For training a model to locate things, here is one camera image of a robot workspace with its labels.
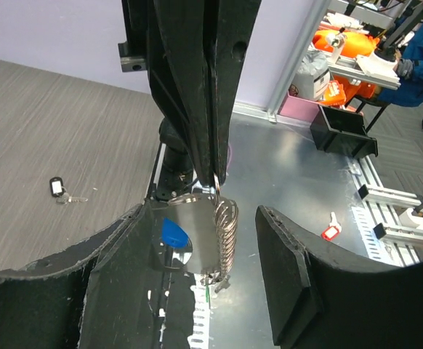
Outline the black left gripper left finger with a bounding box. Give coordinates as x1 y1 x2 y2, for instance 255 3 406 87
0 202 158 348

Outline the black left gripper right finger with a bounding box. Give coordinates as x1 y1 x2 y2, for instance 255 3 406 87
255 206 423 348

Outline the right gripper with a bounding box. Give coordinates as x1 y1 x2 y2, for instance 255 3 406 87
118 0 261 185

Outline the silver key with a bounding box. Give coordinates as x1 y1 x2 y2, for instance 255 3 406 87
56 192 88 204

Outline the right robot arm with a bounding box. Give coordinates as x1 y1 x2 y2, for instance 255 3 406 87
118 1 260 200

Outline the red key tag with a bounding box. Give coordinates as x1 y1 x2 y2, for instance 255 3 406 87
321 225 342 241

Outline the blue key tag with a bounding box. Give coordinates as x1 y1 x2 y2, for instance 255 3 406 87
161 217 189 249

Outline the pink box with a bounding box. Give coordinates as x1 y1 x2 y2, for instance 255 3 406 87
279 93 319 123

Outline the black plastic bin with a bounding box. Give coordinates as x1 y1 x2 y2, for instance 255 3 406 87
310 105 379 159

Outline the person in blue jacket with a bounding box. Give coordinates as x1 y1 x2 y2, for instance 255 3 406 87
377 24 423 108

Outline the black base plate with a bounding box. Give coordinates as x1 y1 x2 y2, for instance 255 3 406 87
138 141 205 349

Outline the white slotted cable duct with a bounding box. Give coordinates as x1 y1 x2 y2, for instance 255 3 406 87
347 159 419 268

